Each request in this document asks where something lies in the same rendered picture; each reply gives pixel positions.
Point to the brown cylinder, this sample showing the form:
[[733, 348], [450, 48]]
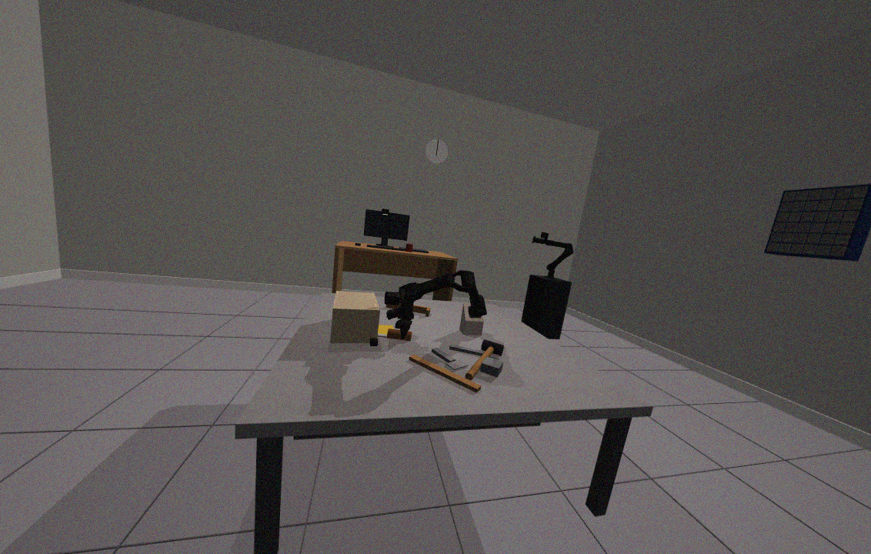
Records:
[[396, 334]]

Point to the tan l-shaped wooden stick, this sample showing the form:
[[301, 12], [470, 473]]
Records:
[[416, 308]]

